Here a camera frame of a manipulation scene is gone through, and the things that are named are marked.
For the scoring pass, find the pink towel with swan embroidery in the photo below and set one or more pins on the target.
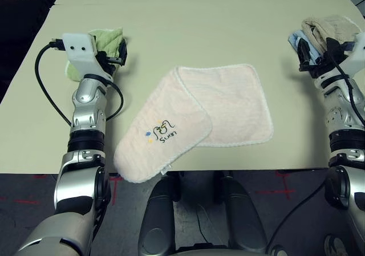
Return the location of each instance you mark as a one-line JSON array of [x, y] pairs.
[[228, 102]]

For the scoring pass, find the green folded towel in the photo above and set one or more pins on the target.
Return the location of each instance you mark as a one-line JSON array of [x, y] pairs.
[[109, 39]]

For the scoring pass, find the grey robot leg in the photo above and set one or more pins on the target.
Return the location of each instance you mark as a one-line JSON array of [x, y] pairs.
[[245, 210], [158, 210]]

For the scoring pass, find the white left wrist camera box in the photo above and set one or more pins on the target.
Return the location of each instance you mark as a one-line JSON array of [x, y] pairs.
[[78, 50]]

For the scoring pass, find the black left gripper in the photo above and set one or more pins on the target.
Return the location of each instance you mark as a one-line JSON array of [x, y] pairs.
[[105, 60]]

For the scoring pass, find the grey robot left leg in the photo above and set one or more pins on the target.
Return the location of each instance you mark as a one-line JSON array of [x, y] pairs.
[[158, 210]]

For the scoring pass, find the beige folded towel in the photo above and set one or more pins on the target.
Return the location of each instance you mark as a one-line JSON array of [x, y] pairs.
[[328, 25]]

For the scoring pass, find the grey robot right leg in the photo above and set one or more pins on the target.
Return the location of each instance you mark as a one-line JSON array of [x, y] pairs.
[[245, 210]]

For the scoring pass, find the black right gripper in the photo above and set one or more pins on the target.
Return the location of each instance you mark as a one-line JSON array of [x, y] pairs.
[[325, 66]]

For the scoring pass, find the robot pelvis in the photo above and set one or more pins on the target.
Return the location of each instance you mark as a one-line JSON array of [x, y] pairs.
[[199, 251]]

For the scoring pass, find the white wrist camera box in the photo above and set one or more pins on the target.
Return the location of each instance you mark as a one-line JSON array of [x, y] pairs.
[[78, 50], [360, 53]]

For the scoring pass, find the black foam floor mat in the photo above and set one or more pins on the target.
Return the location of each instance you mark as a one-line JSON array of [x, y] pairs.
[[17, 39]]

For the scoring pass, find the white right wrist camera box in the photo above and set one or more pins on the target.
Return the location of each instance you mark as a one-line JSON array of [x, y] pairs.
[[360, 53]]

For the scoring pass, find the light blue folded towel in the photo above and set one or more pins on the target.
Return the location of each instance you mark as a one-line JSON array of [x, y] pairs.
[[295, 38]]

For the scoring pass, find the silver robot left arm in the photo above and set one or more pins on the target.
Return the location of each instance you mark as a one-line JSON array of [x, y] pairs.
[[85, 96]]

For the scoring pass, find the grey white bystander sneaker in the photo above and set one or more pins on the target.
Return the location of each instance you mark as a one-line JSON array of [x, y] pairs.
[[338, 246]]

